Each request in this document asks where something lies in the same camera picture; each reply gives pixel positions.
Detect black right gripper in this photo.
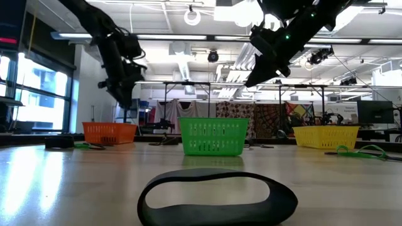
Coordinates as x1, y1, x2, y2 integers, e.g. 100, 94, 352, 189
244, 12, 329, 89

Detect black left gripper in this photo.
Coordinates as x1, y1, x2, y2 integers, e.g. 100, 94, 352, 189
97, 61, 147, 109

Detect wide black rubber band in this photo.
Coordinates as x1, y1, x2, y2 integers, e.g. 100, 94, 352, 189
45, 135, 75, 149
137, 168, 298, 226

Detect screen on stand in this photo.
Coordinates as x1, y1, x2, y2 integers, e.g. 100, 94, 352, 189
116, 98, 141, 124

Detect blue storage bins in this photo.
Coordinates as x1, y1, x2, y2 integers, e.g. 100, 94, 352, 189
139, 100, 151, 125

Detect orange plastic basket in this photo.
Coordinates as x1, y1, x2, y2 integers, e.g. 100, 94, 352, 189
82, 121, 138, 146

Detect dark patterned cloth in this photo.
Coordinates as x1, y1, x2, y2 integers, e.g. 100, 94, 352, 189
254, 103, 287, 139

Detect colourful geometric cloth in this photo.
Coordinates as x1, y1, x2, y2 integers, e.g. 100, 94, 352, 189
285, 100, 315, 128

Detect black ceiling spotlight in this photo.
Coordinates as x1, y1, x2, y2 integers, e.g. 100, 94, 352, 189
207, 49, 220, 63
307, 46, 335, 66

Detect brown patterned cloth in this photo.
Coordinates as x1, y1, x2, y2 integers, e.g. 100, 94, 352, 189
215, 100, 256, 139

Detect white draped cloth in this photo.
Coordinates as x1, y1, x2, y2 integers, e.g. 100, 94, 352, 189
153, 99, 217, 134

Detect black beam with lights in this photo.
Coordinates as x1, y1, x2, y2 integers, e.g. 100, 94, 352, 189
51, 30, 402, 45

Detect green plastic basket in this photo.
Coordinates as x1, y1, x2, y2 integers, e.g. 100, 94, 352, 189
178, 117, 250, 158

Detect yellow plastic basket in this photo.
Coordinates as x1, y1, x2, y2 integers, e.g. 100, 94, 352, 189
292, 125, 361, 150

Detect black background monitor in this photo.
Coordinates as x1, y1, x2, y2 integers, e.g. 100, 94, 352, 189
357, 100, 395, 125

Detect grey desk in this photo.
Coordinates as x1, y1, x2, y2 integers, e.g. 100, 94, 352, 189
0, 95, 25, 107

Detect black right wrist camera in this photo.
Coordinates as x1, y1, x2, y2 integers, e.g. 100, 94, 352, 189
249, 24, 279, 56

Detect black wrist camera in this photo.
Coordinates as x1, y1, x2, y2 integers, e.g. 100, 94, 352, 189
249, 24, 279, 56
121, 33, 144, 60

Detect black background table frame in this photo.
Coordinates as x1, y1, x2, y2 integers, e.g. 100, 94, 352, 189
278, 83, 326, 126
163, 80, 212, 121

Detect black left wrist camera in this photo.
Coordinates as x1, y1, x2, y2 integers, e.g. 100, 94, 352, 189
121, 33, 144, 60

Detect white coiled cable ring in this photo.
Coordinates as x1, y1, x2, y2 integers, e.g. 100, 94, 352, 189
183, 8, 202, 27

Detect black aluminium table frame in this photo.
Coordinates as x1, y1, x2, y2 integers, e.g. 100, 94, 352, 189
0, 133, 402, 154

